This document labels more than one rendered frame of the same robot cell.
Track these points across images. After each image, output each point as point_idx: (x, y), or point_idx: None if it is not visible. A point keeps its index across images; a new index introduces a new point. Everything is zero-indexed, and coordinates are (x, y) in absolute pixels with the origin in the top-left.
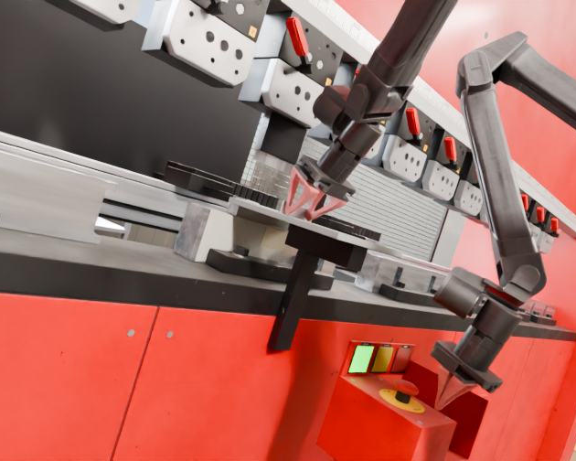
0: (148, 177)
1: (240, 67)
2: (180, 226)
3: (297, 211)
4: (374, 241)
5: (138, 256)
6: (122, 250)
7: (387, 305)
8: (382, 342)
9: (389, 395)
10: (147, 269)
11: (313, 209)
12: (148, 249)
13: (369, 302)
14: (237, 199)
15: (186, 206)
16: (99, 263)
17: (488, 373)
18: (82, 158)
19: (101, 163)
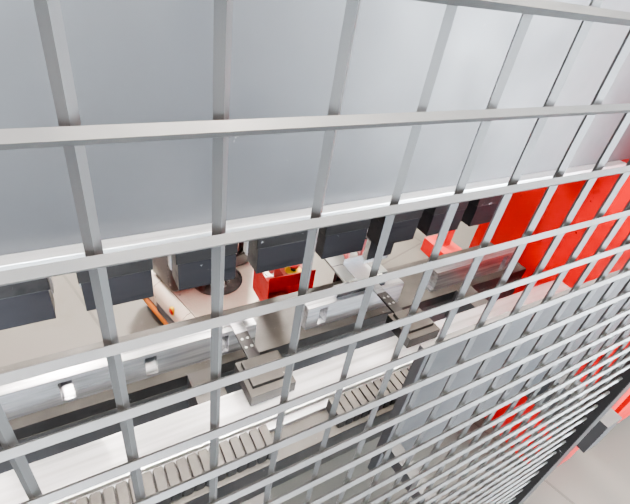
0: (439, 320)
1: None
2: (400, 292)
3: (354, 259)
4: (243, 323)
5: (405, 279)
6: (412, 283)
7: (263, 300)
8: (295, 273)
9: (297, 271)
10: (398, 267)
11: (346, 256)
12: (406, 295)
13: (279, 297)
14: (383, 267)
15: (403, 284)
16: (410, 263)
17: None
18: (470, 309)
19: (467, 319)
